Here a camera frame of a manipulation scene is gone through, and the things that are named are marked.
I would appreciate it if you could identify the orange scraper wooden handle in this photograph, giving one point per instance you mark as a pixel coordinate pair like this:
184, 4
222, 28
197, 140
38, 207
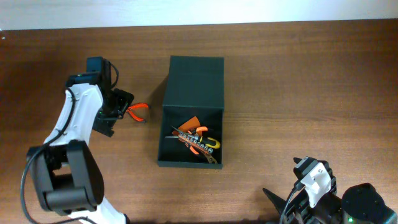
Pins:
192, 124

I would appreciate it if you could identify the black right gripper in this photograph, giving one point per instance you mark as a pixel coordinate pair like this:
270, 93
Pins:
299, 203

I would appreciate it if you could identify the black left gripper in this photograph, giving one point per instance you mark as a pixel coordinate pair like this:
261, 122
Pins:
124, 99

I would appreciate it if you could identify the orange socket bit rail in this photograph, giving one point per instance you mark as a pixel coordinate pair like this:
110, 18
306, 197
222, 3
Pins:
199, 147

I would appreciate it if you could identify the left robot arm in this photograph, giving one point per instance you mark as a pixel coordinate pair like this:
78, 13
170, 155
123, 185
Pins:
66, 178

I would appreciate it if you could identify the dark green box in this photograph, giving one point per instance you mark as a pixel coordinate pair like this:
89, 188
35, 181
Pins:
195, 89

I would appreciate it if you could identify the orange needle nose pliers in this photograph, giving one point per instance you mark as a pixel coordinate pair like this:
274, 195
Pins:
193, 132

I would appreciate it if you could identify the yellow black screwdriver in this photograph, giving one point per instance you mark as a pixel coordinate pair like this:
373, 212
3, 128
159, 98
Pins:
206, 141

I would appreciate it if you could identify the small red cutting pliers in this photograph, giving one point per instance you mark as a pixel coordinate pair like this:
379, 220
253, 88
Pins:
135, 111

